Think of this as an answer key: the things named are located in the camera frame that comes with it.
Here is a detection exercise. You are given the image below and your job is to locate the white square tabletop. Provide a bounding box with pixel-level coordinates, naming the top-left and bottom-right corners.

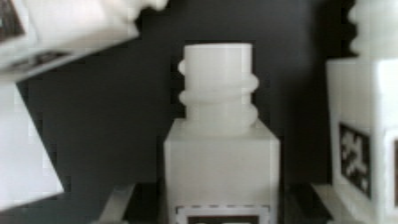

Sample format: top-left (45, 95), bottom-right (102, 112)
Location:
top-left (0, 0), bottom-right (170, 211)

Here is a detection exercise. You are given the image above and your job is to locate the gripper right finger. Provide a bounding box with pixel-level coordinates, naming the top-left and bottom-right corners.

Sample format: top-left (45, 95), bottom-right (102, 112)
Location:
top-left (296, 184), bottom-right (367, 224)

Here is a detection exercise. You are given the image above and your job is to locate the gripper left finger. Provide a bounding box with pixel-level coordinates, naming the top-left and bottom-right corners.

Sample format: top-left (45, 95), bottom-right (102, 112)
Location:
top-left (95, 184), bottom-right (143, 224)

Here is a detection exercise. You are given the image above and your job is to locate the white table leg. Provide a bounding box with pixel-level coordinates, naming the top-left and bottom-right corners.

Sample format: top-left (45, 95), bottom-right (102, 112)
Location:
top-left (164, 43), bottom-right (281, 224)
top-left (328, 0), bottom-right (398, 224)

